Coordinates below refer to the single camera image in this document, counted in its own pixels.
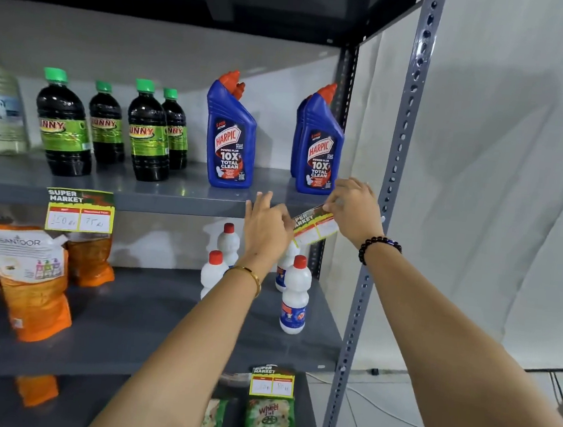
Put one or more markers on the person's right hand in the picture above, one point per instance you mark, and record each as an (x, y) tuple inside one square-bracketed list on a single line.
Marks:
[(358, 213)]

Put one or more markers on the person's left hand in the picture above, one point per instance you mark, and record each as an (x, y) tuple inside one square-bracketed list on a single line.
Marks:
[(264, 234)]

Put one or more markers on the person's left thumb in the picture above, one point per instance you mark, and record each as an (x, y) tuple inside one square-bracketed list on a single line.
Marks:
[(288, 221)]

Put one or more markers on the person's right thumb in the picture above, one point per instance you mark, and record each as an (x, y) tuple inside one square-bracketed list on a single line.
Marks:
[(332, 207)]

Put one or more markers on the green yellow price tag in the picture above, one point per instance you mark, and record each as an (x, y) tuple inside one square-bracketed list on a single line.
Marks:
[(80, 211), (272, 383), (316, 228)]

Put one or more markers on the person's right forearm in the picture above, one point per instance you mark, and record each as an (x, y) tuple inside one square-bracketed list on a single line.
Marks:
[(446, 361)]

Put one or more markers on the person's left forearm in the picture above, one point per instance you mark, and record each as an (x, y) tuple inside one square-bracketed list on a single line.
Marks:
[(188, 361)]

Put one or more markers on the white bottle with red cap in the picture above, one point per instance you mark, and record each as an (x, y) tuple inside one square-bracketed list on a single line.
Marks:
[(229, 245), (296, 296), (284, 265), (212, 273)]

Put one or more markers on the blue toilet cleaner bottle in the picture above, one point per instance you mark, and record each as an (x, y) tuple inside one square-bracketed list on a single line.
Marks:
[(239, 90), (320, 150), (229, 141), (297, 133)]

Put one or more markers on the gold bangle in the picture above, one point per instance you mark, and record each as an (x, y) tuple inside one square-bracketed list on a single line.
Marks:
[(251, 273)]

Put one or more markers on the dark bottle with green cap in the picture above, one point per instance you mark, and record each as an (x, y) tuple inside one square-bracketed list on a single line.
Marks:
[(177, 136), (106, 129), (64, 135), (148, 143)]

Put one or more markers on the grey metal shelving rack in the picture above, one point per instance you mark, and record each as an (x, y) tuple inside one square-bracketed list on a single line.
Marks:
[(153, 308)]

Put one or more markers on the white fabric backdrop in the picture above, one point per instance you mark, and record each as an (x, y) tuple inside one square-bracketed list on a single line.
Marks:
[(504, 167)]

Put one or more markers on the green detergent packet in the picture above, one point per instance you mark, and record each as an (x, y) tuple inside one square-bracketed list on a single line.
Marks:
[(272, 426), (212, 425)]

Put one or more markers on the large orange refill pouch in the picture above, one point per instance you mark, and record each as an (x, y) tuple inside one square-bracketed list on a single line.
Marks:
[(31, 286)]

